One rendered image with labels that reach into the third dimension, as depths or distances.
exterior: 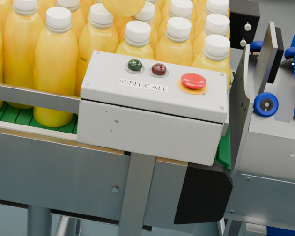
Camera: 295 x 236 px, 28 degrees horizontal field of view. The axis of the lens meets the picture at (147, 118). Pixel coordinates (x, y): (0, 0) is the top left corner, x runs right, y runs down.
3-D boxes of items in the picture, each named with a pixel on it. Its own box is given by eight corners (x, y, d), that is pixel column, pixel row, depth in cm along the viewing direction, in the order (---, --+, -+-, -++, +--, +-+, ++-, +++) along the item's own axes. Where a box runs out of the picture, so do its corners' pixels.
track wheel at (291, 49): (309, 56, 120) (310, 47, 120) (287, 52, 120) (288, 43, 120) (302, 63, 124) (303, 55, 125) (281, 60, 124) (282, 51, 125)
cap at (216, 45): (202, 42, 95) (204, 32, 93) (226, 45, 95) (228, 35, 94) (205, 55, 91) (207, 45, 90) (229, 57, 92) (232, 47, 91)
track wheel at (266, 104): (281, 94, 105) (278, 94, 107) (256, 90, 105) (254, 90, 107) (276, 119, 105) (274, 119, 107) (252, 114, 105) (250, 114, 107)
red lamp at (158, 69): (165, 77, 83) (166, 70, 82) (150, 75, 83) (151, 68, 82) (166, 70, 85) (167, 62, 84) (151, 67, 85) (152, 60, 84)
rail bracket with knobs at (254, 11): (249, 61, 130) (261, 19, 124) (217, 55, 130) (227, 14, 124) (247, 39, 138) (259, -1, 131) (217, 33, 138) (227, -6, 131)
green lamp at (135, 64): (141, 73, 83) (142, 66, 82) (125, 70, 83) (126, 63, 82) (143, 65, 85) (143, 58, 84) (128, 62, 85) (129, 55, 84)
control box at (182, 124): (212, 167, 85) (228, 111, 78) (75, 143, 85) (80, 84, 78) (213, 125, 93) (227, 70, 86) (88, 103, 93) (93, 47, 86)
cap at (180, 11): (182, 19, 100) (184, 10, 99) (165, 10, 102) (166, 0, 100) (195, 13, 102) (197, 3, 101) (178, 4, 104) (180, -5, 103)
